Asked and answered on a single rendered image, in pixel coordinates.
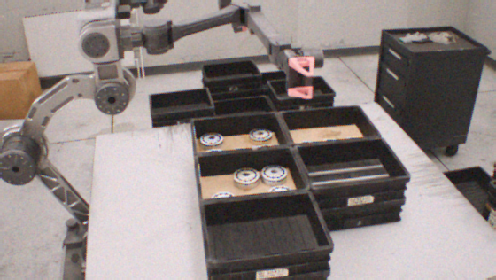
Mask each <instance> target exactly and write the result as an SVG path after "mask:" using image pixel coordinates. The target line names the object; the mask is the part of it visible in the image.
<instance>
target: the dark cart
mask: <svg viewBox="0 0 496 280"><path fill-rule="evenodd" d="M381 31H382V35H381V42H380V48H379V60H378V66H377V73H376V90H375V96H374V102H377V103H378V104H379V105H380V106H381V108H382V109H383V110H384V111H385V112H386V113H387V114H388V115H389V116H390V117H391V118H392V119H393V120H394V121H395V123H396V124H398V125H399V126H400V127H401V128H402V129H403V130H404V131H405V132H406V134H407V135H408V136H409V137H410V138H411V139H412V140H413V141H414V142H415V144H416V145H417V146H418V147H419V148H420V149H421V150H422V151H425V150H430V149H437V148H442V147H447V146H448V147H447V148H446V153H447V154H448V155H449V156H453V155H454V154H455V153H456V152H457V151H458V146H459V145H460V144H465V143H466V142H467V135H468V132H469V127H470V123H471V118H472V114H473V112H474V108H475V102H476V99H477V91H478V88H479V84H480V79H481V75H482V73H483V66H484V58H485V55H486V53H487V47H486V46H484V45H483V44H481V43H479V42H477V41H476V40H474V39H472V38H470V37H469V36H467V35H465V34H464V33H462V32H461V31H459V30H458V29H456V28H454V27H450V26H444V27H411V28H402V29H400V28H393V29H384V30H381ZM416 32H418V33H419V34H418V35H420V34H424V35H428V34H433V33H437V32H441V33H447V34H449V35H455V36H457V37H459V38H457V39H458V40H459V42H458V43H449V44H445V43H437V42H425V43H402V42H401V41H400V40H399V39H400V38H404V37H406V34H407V33H409V34H411V35H415V34H416Z"/></svg>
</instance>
